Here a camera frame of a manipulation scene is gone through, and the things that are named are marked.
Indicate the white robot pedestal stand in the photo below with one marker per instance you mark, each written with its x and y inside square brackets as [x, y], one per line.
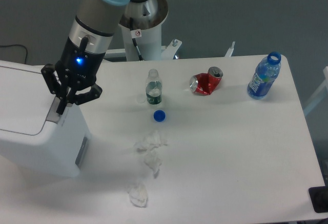
[146, 39]

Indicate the lower crumpled white tissue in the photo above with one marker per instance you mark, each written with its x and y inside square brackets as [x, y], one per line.
[138, 194]

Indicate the white push-lid trash can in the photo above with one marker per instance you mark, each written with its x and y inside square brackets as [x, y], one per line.
[33, 135]

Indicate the crumpled white tissue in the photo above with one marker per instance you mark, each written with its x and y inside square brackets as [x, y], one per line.
[154, 140]
[138, 194]
[152, 160]

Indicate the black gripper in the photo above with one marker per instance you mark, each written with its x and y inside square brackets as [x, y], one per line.
[76, 69]

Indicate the white frame at right edge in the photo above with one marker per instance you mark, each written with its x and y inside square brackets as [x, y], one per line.
[318, 95]

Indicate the clear green-label plastic bottle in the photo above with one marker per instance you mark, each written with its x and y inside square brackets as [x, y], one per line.
[153, 87]

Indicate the middle crumpled white tissue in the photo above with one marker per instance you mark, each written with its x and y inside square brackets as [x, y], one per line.
[152, 160]

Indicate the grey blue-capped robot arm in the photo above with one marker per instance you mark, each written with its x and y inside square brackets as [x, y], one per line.
[97, 19]

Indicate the blue bottle cap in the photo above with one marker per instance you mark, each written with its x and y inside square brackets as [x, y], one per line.
[159, 115]

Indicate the crushed red soda can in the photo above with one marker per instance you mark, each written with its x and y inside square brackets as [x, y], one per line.
[206, 83]

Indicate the upper crumpled white tissue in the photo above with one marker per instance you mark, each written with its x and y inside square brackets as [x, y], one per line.
[154, 140]

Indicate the blue plastic drink bottle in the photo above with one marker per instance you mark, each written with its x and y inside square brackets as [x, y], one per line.
[264, 76]

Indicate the black device at table edge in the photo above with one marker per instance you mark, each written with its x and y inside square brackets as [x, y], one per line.
[318, 196]

